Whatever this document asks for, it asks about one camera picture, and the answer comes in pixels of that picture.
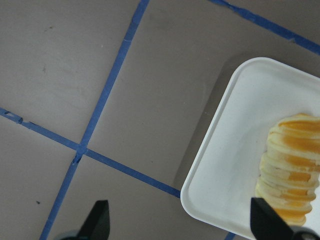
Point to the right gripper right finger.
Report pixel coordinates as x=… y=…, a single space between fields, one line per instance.
x=266 y=224

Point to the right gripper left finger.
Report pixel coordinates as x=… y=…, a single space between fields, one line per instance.
x=97 y=224

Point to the orange striped bread loaf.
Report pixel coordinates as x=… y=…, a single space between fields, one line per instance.
x=290 y=167

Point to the white rectangular tray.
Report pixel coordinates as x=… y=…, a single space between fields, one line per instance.
x=222 y=179

